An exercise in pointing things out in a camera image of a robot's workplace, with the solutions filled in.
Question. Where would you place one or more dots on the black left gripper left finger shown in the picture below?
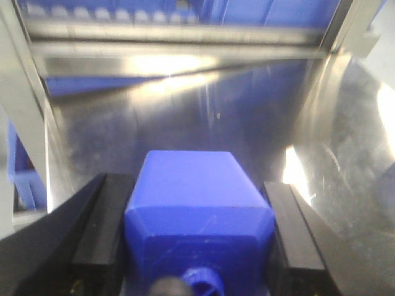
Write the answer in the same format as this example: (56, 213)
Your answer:
(77, 249)

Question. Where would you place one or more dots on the blue rectangular plastic part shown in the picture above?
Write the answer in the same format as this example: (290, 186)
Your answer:
(197, 215)

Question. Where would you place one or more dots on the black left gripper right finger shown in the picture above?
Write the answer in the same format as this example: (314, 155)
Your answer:
(295, 266)

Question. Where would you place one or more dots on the blue bin with red parts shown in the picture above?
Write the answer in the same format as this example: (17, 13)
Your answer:
(22, 174)

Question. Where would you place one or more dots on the stainless steel shelf frame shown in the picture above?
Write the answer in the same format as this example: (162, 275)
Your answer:
(88, 96)

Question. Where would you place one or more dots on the blue plastic bin on shelf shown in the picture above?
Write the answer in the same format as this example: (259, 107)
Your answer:
(272, 13)

